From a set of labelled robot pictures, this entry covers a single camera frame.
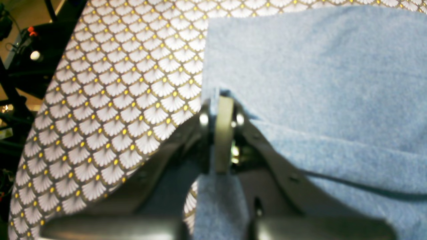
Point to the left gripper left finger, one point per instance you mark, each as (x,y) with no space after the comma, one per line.
(149,205)

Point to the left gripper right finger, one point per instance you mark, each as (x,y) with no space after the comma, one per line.
(283,203)

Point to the blue T-shirt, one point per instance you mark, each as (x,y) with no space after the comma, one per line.
(341,93)

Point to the fan-patterned table cloth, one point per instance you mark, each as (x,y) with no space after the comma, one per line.
(129,75)

